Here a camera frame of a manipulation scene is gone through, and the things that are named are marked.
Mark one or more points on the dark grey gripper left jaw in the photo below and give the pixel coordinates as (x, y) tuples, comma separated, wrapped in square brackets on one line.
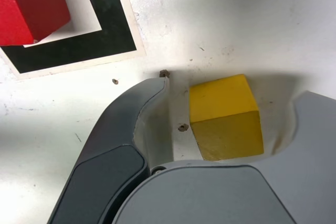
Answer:
[(105, 155)]

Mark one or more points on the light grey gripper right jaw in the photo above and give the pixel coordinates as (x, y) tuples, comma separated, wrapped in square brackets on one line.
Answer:
[(249, 192)]

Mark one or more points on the yellow cube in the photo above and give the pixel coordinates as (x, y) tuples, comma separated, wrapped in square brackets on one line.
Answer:
[(223, 103)]

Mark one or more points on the red cube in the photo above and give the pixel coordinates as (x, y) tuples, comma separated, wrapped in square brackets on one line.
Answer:
[(31, 3)]

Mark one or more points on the black tape square outline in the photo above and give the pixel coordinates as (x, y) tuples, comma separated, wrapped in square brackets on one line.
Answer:
[(113, 11)]

